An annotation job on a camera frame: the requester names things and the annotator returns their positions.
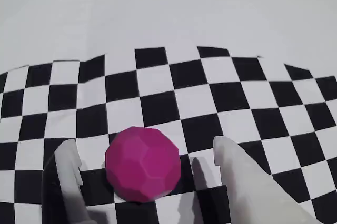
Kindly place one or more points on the white wide gripper finger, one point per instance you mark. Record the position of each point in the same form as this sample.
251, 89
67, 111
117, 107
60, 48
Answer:
250, 195

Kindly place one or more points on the white sheet with checkerboard print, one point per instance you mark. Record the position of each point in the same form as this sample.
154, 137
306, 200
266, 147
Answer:
168, 24

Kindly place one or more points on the pink faceted ball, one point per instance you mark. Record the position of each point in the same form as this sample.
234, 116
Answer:
143, 163

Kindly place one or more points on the white thin gripper finger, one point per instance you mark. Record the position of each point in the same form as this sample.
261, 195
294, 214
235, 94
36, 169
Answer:
71, 182

